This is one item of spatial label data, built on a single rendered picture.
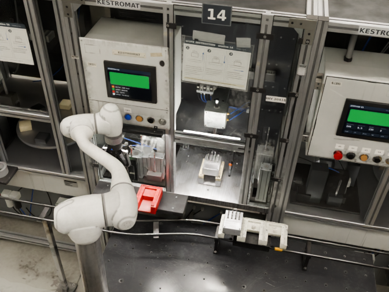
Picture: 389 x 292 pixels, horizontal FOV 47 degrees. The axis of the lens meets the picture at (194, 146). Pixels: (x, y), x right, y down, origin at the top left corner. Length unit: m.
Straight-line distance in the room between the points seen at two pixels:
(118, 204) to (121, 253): 0.90
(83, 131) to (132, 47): 0.45
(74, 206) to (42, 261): 1.82
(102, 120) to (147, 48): 0.41
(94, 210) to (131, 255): 0.90
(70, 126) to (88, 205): 0.54
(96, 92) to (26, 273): 1.68
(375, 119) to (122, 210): 1.16
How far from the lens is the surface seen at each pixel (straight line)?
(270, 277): 2.57
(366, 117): 2.12
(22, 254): 3.65
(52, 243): 2.93
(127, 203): 1.77
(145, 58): 2.09
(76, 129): 2.16
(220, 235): 2.46
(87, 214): 1.76
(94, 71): 2.23
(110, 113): 2.16
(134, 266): 2.58
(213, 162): 2.62
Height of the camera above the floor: 2.79
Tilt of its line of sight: 40 degrees down
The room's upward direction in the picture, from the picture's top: 2 degrees clockwise
